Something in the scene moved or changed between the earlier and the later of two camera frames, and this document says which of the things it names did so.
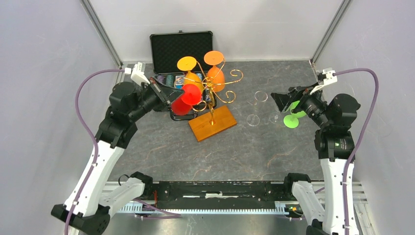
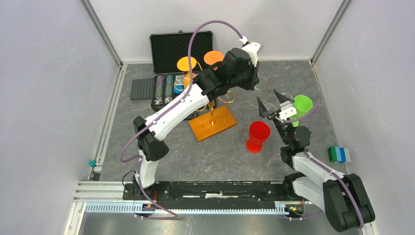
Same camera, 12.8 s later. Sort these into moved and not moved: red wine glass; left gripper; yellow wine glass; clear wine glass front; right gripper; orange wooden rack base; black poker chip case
Moved: left gripper; red wine glass; clear wine glass front; right gripper
Not moved: yellow wine glass; orange wooden rack base; black poker chip case
